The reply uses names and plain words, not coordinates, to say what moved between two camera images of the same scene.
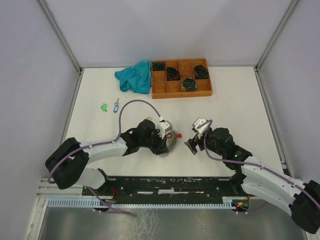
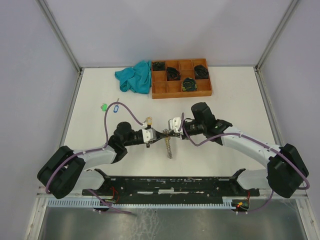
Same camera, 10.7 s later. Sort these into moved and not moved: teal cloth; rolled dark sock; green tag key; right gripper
Moved: right gripper
Not moved: green tag key; rolled dark sock; teal cloth
